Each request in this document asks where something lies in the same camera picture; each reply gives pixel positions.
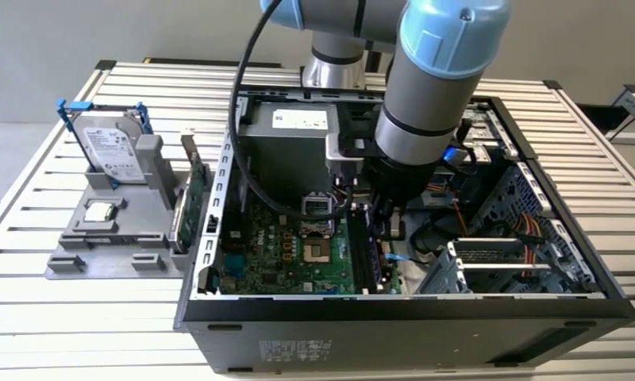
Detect black cable bundle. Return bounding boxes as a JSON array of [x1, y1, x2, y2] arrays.
[[410, 214, 478, 263]]

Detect black PC case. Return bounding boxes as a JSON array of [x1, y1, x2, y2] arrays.
[[172, 83, 635, 375]]

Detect red yellow orange wire bundle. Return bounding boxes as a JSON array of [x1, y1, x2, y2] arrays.
[[513, 212, 550, 279]]

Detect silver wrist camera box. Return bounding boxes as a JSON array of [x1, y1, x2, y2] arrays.
[[326, 133, 366, 178]]

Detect thin orange wire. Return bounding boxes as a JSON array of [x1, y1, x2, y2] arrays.
[[453, 200, 470, 239]]

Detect grey parts rack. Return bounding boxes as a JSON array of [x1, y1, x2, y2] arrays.
[[43, 134, 192, 281]]

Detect metal socket cover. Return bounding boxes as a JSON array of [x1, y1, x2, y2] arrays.
[[300, 191, 335, 236]]

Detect CPU socket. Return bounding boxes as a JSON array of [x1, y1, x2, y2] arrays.
[[300, 237, 334, 266]]

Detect grey power supply unit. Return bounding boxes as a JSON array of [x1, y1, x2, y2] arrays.
[[240, 101, 351, 199]]

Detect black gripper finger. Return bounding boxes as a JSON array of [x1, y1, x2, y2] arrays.
[[372, 200, 392, 239], [390, 205, 407, 241]]

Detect black RAM slot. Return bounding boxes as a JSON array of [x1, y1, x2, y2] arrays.
[[360, 204, 378, 295], [354, 204, 374, 295], [347, 204, 366, 295]]

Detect green graphics card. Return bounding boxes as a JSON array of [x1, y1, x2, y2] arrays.
[[169, 126, 216, 255]]

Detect green motherboard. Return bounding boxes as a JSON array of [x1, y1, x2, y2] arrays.
[[219, 194, 407, 297]]

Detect metal disk bay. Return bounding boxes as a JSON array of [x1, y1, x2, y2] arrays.
[[418, 237, 567, 295]]

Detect silver CPU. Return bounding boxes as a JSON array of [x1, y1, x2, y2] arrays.
[[83, 201, 119, 221]]

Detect hard disk in blue carrier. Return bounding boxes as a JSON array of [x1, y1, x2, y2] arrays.
[[57, 98, 155, 187]]

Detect thick black camera cable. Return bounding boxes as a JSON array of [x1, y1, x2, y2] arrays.
[[227, 0, 359, 223]]

